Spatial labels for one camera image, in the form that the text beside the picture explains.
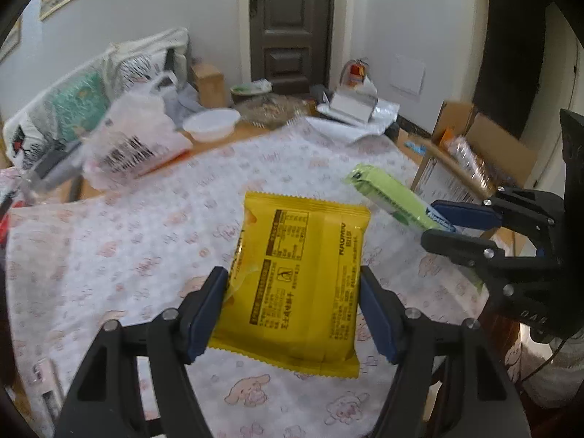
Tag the clear glass tray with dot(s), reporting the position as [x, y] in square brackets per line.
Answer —
[273, 112]

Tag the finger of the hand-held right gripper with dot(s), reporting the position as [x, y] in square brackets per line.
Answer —
[461, 246]
[465, 214]

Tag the pink printed tablecloth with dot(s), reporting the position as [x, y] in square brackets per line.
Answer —
[182, 210]

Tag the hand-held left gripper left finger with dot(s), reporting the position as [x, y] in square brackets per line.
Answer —
[205, 315]

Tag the dark brown door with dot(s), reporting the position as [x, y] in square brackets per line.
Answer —
[292, 27]

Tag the white textured cloth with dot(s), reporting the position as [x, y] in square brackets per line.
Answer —
[561, 378]

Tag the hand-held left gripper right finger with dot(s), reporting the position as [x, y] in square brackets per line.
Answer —
[381, 319]

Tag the clear plastic bag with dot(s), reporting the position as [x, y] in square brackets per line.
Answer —
[132, 137]

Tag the white wall panel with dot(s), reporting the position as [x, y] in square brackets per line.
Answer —
[408, 75]

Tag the grey cloth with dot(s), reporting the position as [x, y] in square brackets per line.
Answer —
[59, 169]

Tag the green patterned pillow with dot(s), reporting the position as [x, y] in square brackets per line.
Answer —
[77, 105]

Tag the dark trash bin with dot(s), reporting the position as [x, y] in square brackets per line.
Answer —
[248, 91]

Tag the yellow snack packet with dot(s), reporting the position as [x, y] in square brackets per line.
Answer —
[296, 283]

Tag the brown cardboard box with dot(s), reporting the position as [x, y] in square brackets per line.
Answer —
[502, 146]

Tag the small brown carton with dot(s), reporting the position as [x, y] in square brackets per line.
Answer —
[207, 82]

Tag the orange snack packet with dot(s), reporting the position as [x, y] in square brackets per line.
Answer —
[448, 139]

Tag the green snack packet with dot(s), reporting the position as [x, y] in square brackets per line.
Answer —
[388, 191]

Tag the white bowl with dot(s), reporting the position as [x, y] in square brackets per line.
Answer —
[210, 125]

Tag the red fire extinguisher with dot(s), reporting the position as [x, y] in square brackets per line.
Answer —
[355, 73]

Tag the white plastic sheet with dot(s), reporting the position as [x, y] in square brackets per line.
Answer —
[346, 132]

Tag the white and black tissue box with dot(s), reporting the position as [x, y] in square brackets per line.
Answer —
[351, 107]

